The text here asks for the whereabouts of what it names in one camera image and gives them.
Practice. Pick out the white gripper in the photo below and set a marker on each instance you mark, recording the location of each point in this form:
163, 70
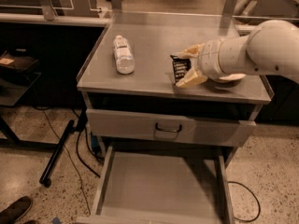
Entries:
207, 61

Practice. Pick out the black rxbar chocolate bar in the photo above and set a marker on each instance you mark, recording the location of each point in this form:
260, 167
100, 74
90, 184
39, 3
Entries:
180, 67

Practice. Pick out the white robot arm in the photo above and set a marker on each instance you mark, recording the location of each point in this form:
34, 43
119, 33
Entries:
271, 48

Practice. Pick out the grey metal drawer cabinet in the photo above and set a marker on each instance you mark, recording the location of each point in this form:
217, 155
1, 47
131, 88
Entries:
150, 88

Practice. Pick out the grey top drawer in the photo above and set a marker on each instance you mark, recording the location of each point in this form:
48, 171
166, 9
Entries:
216, 132

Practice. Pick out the grey open middle drawer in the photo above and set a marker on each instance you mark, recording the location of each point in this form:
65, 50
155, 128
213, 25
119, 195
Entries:
162, 186

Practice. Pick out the white paper bowl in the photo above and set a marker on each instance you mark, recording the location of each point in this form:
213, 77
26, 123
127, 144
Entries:
230, 78

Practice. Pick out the clear plastic water bottle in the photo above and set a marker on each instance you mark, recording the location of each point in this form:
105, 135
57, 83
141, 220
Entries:
124, 59

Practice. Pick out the dark box on table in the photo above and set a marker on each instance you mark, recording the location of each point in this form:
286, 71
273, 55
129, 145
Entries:
17, 62

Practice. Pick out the black side table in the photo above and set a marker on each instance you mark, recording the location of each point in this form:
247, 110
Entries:
10, 95

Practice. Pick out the black stand leg with wheel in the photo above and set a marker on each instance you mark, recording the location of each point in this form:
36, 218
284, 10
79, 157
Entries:
45, 178

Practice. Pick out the dark shoe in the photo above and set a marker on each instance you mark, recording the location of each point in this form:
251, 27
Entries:
16, 210

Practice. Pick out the black drawer handle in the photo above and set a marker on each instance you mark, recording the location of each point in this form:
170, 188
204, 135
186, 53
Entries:
168, 130

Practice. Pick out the grey horizontal rail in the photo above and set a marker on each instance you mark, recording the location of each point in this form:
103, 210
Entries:
60, 20

